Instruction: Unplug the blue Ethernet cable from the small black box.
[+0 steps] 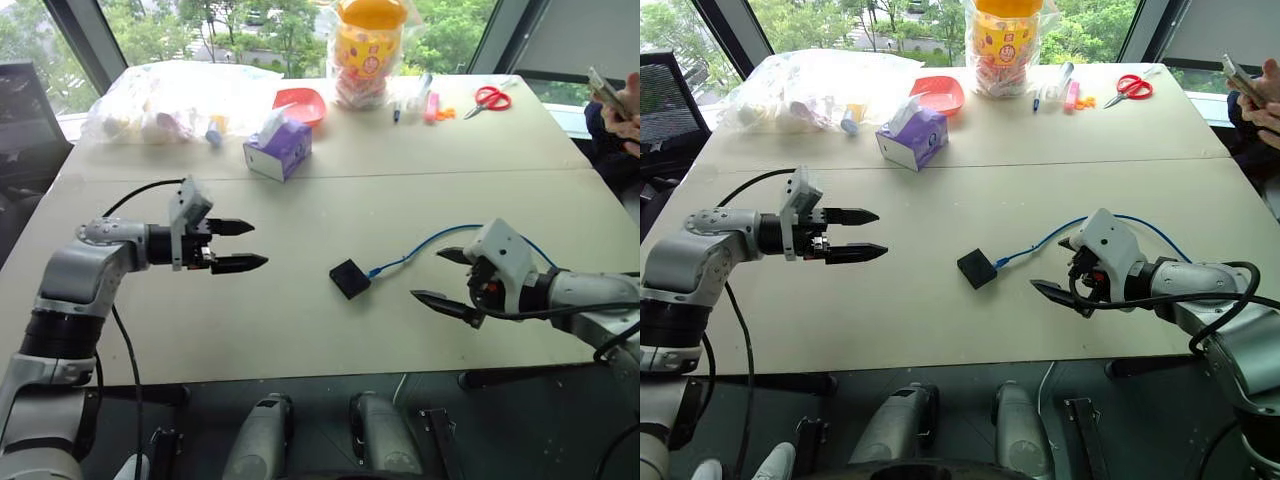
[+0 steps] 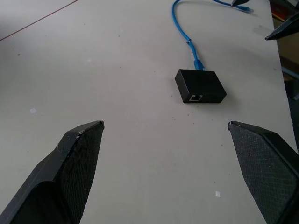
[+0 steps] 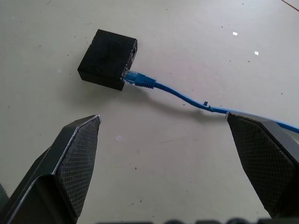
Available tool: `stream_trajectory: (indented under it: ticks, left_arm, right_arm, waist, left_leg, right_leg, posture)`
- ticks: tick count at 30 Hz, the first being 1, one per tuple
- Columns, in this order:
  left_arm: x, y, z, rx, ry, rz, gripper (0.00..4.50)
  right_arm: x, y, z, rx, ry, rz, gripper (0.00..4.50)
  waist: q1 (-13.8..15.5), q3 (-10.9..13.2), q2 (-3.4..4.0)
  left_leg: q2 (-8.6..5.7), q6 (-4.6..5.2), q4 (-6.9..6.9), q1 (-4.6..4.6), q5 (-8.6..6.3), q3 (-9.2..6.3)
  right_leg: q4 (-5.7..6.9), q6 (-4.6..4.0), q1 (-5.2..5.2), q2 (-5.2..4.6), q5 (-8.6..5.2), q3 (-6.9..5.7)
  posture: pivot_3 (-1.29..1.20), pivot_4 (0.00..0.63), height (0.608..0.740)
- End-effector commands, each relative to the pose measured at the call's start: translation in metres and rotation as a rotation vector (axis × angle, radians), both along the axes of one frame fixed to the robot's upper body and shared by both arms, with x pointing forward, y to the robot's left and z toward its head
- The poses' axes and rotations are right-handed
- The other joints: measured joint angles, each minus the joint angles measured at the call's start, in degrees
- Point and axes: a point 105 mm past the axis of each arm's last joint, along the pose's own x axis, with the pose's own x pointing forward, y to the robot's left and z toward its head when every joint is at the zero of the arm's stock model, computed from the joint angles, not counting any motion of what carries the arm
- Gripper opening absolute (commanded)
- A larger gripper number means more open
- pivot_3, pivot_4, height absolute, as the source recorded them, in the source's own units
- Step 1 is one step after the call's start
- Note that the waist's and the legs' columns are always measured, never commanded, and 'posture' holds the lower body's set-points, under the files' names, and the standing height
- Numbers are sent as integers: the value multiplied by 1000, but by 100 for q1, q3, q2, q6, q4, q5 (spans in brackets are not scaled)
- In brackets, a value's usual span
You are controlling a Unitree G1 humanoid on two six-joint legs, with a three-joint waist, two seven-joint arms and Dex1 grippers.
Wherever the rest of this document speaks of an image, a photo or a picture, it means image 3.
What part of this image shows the blue Ethernet cable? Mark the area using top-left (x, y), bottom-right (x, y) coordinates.
top-left (123, 69), bottom-right (299, 135)

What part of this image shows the black plastic box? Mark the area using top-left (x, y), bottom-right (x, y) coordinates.
top-left (77, 28), bottom-right (138, 92)

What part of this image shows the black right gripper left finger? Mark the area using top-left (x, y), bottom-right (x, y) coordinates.
top-left (0, 114), bottom-right (103, 224)

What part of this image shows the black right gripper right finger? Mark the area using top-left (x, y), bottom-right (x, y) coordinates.
top-left (226, 112), bottom-right (299, 219)

